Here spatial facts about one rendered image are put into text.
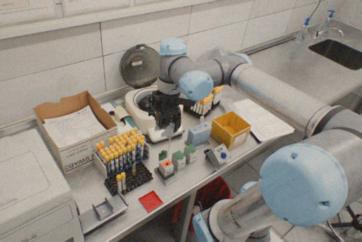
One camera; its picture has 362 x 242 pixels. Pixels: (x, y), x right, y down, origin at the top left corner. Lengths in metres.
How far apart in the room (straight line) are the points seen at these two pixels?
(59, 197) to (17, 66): 0.65
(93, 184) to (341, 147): 0.91
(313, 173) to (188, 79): 0.38
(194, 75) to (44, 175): 0.47
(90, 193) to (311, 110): 0.83
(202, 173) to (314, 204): 0.81
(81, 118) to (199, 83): 0.78
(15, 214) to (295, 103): 0.68
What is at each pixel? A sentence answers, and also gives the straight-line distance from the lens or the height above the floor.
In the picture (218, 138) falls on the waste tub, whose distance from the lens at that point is 1.33.
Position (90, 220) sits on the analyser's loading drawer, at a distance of 1.04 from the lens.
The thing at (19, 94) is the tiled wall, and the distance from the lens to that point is 1.35.
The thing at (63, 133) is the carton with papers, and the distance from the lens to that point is 1.29.
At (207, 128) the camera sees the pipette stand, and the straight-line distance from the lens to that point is 1.26.
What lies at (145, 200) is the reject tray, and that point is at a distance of 1.11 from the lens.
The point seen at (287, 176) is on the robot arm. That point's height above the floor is 1.49.
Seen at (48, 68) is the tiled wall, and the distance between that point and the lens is 1.32.
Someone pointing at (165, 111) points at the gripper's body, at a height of 1.26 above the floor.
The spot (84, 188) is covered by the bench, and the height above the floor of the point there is 0.88.
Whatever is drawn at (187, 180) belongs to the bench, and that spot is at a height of 0.88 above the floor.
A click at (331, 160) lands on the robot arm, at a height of 1.53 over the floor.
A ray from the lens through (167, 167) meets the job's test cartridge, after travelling 1.12.
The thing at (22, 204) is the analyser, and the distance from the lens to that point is 0.81.
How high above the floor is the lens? 1.81
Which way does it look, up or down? 41 degrees down
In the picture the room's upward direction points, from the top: 8 degrees clockwise
